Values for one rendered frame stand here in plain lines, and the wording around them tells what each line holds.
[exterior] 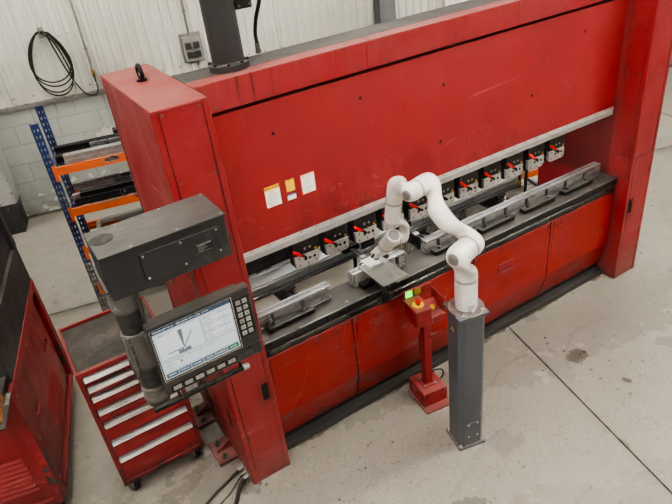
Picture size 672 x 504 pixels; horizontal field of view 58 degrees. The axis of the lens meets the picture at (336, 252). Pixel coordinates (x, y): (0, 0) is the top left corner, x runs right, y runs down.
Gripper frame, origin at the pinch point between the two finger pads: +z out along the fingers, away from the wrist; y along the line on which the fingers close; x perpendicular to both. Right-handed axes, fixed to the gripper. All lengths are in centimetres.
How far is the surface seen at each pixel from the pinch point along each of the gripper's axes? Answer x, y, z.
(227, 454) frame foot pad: 57, 115, 86
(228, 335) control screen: 18, 112, -60
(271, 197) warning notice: -41, 57, -42
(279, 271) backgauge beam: -24, 47, 30
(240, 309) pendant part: 12, 104, -68
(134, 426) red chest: 20, 158, 56
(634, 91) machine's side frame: -23, -215, -42
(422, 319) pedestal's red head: 44.6, -9.9, 7.8
